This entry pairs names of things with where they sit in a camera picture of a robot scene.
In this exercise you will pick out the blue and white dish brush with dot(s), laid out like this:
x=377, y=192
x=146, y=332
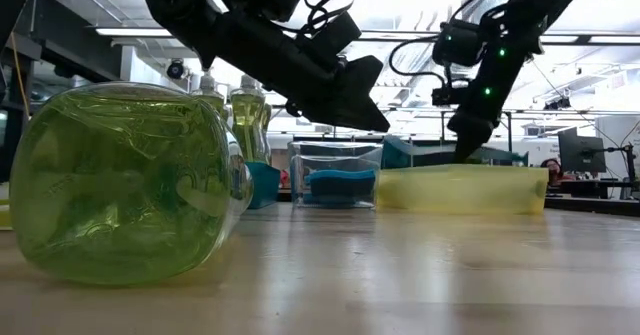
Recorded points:
x=400, y=152

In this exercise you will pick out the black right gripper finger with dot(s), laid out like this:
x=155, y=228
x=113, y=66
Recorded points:
x=465, y=152

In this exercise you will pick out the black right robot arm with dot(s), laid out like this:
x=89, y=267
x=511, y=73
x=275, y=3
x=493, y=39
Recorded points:
x=510, y=35

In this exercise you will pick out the person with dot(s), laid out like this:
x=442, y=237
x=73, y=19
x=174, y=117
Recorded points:
x=552, y=167

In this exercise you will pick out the teal plastic bin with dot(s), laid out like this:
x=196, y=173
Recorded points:
x=264, y=185

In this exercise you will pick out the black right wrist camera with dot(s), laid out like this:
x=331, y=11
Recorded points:
x=447, y=96

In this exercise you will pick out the black ceiling spotlight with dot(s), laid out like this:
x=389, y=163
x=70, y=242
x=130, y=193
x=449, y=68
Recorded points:
x=557, y=103
x=176, y=69

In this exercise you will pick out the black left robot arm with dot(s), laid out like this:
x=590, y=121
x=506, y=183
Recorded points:
x=240, y=35

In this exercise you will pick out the clear plastic bin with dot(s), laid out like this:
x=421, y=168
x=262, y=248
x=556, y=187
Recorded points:
x=335, y=150

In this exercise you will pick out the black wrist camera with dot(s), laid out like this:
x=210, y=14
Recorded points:
x=447, y=96
x=332, y=35

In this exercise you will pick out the long ceiling light bar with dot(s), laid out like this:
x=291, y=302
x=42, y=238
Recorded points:
x=150, y=31

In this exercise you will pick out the black computer monitor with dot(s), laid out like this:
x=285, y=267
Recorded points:
x=580, y=152

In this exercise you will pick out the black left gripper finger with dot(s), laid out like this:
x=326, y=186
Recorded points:
x=355, y=100

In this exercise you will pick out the dark background desk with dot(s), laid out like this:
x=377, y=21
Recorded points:
x=590, y=202

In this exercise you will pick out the translucent yellow plastic bin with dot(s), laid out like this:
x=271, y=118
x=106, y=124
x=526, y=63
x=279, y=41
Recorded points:
x=460, y=190

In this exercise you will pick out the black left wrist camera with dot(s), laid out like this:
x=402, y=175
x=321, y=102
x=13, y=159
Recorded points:
x=332, y=35

